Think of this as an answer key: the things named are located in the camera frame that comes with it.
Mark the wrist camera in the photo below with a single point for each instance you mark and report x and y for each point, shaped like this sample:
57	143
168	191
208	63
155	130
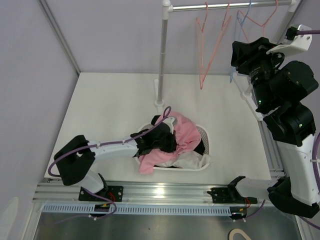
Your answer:
297	40
171	121

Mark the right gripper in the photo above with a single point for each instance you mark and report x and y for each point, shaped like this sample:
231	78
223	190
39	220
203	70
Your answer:
252	53

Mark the green and white t shirt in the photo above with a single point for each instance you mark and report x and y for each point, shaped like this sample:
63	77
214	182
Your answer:
188	160

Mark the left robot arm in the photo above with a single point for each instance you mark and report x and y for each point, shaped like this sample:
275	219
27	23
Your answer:
75	159

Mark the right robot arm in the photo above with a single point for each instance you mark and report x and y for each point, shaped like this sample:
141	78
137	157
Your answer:
279	89

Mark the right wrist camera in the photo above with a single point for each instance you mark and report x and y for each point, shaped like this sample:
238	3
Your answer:
297	40

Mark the white perforated plastic basket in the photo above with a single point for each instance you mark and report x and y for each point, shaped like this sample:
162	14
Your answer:
204	137

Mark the pink hanger of green shirt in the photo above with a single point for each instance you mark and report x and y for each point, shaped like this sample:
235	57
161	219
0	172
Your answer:
224	26

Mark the pink hanger of orange shirt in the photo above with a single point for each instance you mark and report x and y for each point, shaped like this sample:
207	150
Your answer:
263	18

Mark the pink t shirt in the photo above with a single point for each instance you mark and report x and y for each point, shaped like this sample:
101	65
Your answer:
187	138

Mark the beige curved object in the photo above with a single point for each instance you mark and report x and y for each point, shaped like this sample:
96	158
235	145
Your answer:
238	232

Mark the blue wire hanger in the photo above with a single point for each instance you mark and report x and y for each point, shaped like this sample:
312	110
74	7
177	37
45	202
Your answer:
240	21

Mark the metal clothes rack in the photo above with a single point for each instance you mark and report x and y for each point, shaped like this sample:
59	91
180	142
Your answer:
168	8

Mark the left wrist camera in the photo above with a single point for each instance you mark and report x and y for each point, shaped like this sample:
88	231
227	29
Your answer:
171	121

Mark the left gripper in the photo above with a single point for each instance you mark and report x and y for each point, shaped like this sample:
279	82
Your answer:
172	145

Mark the slotted cable duct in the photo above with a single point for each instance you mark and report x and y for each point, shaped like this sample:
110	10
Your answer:
138	209

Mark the black t shirt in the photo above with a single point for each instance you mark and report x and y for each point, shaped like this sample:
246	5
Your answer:
200	148

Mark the aluminium mounting rail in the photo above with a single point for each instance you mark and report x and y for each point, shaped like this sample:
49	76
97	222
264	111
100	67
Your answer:
144	193

